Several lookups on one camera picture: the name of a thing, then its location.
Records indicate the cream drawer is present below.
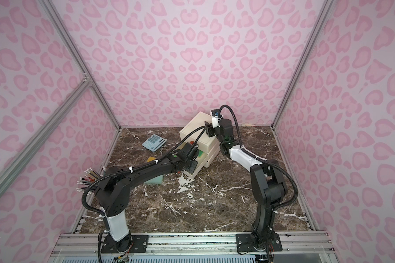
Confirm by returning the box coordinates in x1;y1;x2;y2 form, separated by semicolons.
182;147;220;179
180;122;219;153

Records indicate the cream drawer cabinet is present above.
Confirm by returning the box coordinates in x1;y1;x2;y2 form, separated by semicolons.
179;111;221;167

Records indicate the teal sponge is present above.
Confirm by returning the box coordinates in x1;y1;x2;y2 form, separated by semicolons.
143;175;164;185

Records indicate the cream top drawer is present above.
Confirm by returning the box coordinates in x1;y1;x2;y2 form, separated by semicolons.
180;122;219;153

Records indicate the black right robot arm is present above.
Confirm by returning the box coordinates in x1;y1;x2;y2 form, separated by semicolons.
205;117;298;253

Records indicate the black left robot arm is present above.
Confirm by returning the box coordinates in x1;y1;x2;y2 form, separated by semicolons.
81;142;199;242

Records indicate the light blue calculator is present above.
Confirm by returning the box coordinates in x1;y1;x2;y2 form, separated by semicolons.
142;134;167;152

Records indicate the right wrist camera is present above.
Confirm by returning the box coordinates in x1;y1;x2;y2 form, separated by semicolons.
211;108;222;129

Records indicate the coloured wire bundle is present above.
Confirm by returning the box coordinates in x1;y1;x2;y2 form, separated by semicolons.
76;167;103;192

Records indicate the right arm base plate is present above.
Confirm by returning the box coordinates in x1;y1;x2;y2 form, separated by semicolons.
235;233;283;254

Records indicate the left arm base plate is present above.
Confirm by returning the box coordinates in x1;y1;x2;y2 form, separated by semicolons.
101;234;149;254

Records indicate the aluminium mounting rail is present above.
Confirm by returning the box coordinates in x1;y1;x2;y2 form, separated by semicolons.
51;231;335;257

